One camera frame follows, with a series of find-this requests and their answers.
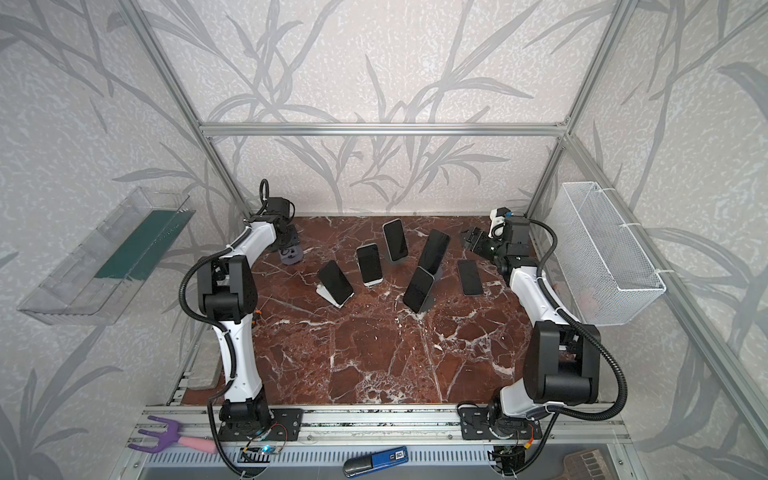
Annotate white wire mesh basket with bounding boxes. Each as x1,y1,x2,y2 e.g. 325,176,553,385
545,181,666,327

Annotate pink-edged black phone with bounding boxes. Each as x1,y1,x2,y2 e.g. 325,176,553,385
457,260,484,296

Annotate clear plastic wall bin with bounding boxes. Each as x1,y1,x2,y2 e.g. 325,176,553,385
18,187,196,326

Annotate white-edged phone on stand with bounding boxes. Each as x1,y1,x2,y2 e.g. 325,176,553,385
356,243,383,287

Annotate tall black phone on stand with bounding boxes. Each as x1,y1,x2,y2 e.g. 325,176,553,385
418,229,451,275

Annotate brown grid tray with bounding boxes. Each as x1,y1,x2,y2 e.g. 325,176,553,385
559,449,615,480

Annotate upright phone on grey stand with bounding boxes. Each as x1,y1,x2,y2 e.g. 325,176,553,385
382,219,409,263

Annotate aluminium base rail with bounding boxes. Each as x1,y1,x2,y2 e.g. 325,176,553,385
128,404,631,447

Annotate white folding phone stand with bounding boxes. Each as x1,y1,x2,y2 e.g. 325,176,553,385
316,283,349,308

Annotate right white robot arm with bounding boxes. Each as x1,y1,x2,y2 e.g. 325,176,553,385
457,207,628,476

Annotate green circuit board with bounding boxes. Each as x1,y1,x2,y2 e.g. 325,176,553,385
241,445,283,457

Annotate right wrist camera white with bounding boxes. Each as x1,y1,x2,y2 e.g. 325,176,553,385
488,207,512,239

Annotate grey small phone stand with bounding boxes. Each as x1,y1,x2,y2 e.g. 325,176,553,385
279,245,304,266

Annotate blue and black marker tool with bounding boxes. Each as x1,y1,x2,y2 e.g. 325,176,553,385
342,446,409,478

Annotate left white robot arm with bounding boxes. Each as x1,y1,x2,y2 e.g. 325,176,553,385
178,179,299,435

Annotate purple pink hand tool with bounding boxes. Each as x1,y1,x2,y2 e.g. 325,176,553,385
127,415,218,454

